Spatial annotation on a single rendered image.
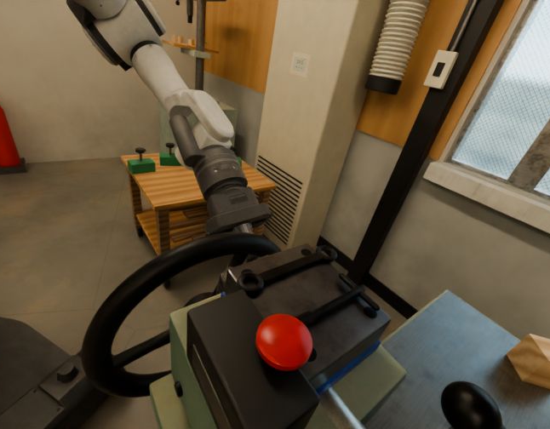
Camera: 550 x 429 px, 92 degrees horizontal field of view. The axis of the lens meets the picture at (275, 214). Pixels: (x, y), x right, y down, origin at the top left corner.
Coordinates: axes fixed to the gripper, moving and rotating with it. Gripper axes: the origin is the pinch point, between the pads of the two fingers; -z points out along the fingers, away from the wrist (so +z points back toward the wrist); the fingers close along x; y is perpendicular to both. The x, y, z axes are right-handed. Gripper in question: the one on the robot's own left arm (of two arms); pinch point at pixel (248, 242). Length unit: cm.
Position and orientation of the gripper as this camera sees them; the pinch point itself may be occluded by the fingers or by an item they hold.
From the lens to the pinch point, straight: 47.0
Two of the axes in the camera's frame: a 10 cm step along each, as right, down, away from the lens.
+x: -8.6, 2.6, -4.4
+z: -4.1, -8.6, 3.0
